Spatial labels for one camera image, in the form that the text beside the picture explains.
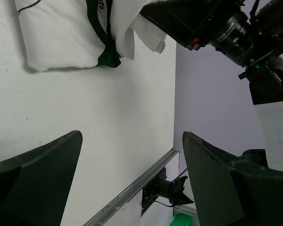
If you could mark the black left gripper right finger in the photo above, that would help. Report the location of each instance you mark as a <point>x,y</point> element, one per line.
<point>231,191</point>

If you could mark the green plastic bin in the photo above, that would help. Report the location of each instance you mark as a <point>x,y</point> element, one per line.
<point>181,219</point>

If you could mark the white green-sleeved t-shirt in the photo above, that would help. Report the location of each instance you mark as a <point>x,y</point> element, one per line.
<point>84,33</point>

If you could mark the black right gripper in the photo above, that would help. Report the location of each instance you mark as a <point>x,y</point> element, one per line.
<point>245,39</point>

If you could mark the aluminium table frame rail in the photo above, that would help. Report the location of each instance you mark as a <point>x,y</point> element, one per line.
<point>100,218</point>

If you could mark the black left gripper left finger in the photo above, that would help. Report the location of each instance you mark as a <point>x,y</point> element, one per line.
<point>34,186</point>

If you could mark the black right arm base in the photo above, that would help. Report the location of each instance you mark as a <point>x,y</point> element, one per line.
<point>159,186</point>

